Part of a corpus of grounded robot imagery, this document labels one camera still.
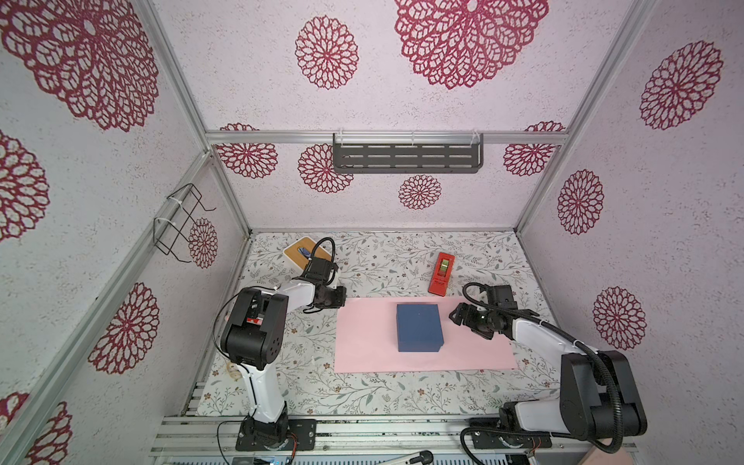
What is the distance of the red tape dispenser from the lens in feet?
3.29

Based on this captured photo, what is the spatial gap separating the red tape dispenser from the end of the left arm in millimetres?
330

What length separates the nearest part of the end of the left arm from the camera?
769 millimetres
